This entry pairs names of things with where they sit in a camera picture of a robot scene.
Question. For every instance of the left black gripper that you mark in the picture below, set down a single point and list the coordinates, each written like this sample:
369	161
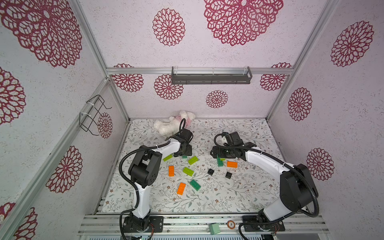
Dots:
189	152

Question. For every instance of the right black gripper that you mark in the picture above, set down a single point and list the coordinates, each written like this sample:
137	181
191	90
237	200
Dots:
215	152

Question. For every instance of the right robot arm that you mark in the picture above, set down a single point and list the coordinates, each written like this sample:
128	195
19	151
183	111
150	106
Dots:
298	192

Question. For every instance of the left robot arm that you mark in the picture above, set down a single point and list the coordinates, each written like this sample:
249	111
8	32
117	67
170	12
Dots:
140	167

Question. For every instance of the orange lego brick right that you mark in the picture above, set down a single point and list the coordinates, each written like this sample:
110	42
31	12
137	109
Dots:
232	164

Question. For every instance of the orange lego brick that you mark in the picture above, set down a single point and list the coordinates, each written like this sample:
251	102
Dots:
232	164
171	171
181	189

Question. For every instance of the black lego block right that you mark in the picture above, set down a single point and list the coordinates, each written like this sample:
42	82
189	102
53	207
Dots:
228	175

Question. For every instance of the black lego block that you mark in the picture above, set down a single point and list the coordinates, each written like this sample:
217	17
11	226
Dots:
228	175
211	172

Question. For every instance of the black lego block left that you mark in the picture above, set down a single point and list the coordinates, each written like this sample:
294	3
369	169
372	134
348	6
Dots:
211	172

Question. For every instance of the orange lego brick left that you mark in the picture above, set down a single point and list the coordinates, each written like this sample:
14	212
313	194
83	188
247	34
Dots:
171	171

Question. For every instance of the dark green lego brick bottom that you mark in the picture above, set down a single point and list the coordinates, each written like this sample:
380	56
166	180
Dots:
195	185

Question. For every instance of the orange lego brick bottom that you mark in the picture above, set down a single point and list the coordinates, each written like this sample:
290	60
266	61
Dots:
181	189

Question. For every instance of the white plush toy pink shirt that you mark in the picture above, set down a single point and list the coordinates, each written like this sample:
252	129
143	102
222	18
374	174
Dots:
173	125

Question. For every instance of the round orange sticker disc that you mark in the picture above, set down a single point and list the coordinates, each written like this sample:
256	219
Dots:
231	224

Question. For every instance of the dark wall shelf rack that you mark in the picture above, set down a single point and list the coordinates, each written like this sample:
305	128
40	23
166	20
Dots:
212	79

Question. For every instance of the green box on rail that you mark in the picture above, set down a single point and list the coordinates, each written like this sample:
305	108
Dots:
214	228

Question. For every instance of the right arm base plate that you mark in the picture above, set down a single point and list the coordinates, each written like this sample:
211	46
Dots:
254	223

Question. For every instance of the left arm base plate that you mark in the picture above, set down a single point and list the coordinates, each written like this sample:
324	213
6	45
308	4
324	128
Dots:
150	224

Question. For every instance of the black wire wall basket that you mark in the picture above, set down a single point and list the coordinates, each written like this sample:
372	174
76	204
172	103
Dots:
96	121

